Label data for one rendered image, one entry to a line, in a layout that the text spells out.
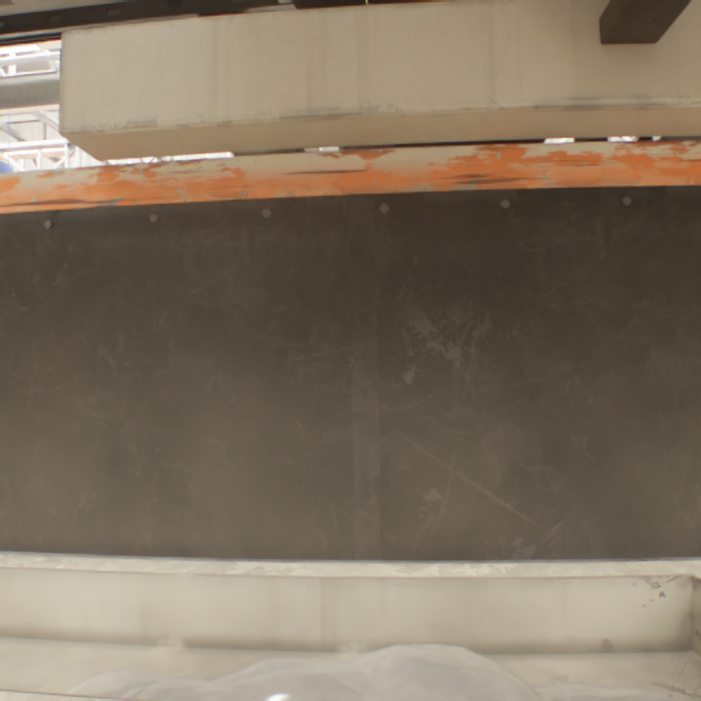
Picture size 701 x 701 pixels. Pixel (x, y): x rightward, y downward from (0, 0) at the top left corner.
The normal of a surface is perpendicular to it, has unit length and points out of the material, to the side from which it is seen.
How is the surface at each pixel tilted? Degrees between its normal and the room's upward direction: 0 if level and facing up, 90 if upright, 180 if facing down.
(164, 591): 90
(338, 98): 90
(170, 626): 90
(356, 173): 90
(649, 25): 180
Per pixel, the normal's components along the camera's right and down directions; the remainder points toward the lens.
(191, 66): -0.07, -0.02
